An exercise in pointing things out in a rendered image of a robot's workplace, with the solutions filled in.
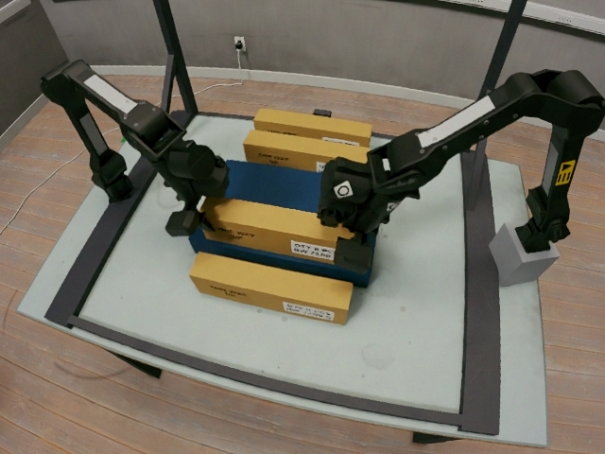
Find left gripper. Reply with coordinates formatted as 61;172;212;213
333;202;390;274

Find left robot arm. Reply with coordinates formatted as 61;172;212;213
317;69;605;253

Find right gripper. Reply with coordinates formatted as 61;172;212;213
163;177;215;236

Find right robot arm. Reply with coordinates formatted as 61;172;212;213
40;60;230;203

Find brown cardboard carton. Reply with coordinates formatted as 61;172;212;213
199;197;354;265
243;130;370;172
253;108;372;148
188;252;353;325

